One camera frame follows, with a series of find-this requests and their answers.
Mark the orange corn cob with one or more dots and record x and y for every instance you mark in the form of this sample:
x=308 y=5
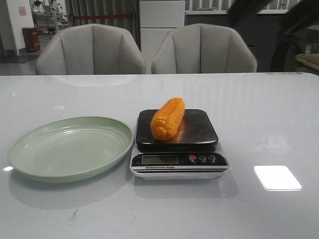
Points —
x=165 y=122

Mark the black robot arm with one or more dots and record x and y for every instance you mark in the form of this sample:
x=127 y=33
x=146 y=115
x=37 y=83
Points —
x=302 y=15

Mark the digital kitchen scale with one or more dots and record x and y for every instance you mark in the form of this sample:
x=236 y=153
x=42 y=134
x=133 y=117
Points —
x=194 y=152

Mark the right grey upholstered chair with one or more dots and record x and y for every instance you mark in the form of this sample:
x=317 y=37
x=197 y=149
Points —
x=203 y=48

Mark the grey upholstered chair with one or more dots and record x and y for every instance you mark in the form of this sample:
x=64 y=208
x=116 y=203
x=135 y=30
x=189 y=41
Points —
x=91 y=49
x=203 y=48

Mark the light green plate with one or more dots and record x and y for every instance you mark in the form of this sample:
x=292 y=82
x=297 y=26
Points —
x=72 y=149

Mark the left grey upholstered chair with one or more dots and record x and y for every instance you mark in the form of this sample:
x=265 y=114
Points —
x=91 y=49

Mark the white cabinet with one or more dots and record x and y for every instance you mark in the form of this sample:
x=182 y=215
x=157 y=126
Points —
x=157 y=17

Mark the red barrier belt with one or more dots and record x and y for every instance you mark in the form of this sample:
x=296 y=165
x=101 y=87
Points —
x=95 y=17

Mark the dark grey counter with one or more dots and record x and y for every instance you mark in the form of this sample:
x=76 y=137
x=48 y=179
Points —
x=260 y=32

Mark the dark side table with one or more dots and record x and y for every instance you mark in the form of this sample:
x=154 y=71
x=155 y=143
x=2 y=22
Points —
x=288 y=46

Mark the red trash bin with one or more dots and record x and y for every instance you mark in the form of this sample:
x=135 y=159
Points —
x=31 y=39

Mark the tan cushion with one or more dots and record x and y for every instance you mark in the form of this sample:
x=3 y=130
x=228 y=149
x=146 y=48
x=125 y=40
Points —
x=308 y=63

